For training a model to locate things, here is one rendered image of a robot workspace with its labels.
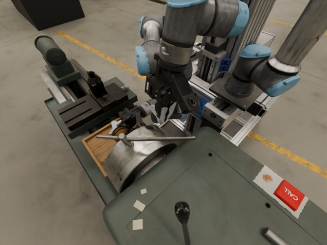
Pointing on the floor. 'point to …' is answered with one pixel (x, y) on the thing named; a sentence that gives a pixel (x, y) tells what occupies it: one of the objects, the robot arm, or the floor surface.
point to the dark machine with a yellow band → (49, 11)
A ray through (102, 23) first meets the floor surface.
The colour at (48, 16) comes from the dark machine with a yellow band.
